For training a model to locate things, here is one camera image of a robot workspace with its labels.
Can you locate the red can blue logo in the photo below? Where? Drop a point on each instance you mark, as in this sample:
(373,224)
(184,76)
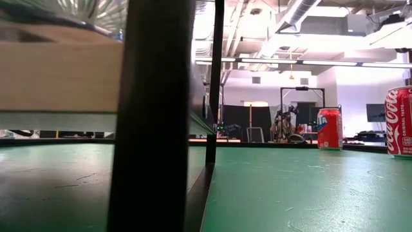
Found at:
(330,132)

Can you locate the red Coca-Cola can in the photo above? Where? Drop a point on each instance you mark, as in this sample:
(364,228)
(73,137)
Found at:
(400,129)

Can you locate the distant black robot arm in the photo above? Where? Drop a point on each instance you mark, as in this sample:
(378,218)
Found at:
(231,128)

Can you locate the wooden shelf board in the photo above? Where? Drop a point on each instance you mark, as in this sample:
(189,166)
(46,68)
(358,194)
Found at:
(58,80)

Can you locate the black partition screen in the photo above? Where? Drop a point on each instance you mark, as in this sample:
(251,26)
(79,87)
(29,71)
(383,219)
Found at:
(235,119)
(305,116)

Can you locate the grey metal stand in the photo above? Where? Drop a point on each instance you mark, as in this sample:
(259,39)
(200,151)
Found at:
(247,135)

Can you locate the person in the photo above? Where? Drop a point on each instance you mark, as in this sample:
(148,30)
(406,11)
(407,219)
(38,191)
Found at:
(283,125)

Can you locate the long ceiling light bar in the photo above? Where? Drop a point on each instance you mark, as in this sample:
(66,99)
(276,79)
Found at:
(267,60)

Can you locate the yellow hanging lamp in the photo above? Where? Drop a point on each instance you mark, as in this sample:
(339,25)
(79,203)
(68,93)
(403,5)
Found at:
(291,77)

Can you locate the green table mat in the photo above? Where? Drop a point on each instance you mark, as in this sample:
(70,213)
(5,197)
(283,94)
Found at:
(289,193)

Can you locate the grey ceiling air unit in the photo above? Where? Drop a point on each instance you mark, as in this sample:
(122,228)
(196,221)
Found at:
(338,25)

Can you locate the black desk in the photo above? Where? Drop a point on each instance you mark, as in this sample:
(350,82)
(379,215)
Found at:
(370,137)

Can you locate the black table frame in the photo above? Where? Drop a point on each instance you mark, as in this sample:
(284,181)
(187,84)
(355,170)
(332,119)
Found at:
(257,145)

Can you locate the wall vent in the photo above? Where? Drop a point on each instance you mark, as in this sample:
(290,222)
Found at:
(256,80)
(304,81)

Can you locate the black frame rig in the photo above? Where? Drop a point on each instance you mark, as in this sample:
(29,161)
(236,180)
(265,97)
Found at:
(302,88)

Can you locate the silver ceiling duct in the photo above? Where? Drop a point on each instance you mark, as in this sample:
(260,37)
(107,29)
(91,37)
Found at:
(299,13)

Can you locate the black wall monitor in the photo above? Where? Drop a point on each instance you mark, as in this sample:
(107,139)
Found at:
(375,112)

